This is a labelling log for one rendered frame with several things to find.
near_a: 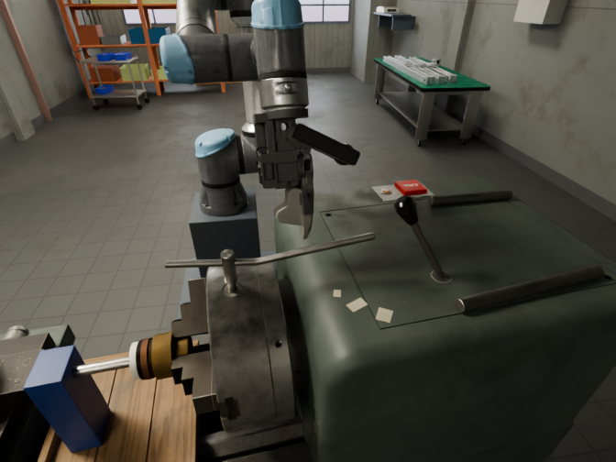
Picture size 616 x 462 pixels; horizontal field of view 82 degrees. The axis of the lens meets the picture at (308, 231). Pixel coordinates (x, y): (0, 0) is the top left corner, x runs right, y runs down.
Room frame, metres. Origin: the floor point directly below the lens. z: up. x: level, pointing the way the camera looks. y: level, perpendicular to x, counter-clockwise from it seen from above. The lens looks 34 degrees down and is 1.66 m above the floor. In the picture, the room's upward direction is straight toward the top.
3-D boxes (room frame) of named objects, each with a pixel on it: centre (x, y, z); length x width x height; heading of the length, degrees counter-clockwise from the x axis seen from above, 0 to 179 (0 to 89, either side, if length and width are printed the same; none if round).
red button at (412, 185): (0.80, -0.26, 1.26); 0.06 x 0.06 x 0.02; 13
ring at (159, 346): (0.44, 0.27, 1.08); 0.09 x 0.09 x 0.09; 13
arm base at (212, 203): (1.00, 0.27, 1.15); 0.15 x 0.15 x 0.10
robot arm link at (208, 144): (1.00, 0.26, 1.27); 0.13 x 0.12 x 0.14; 103
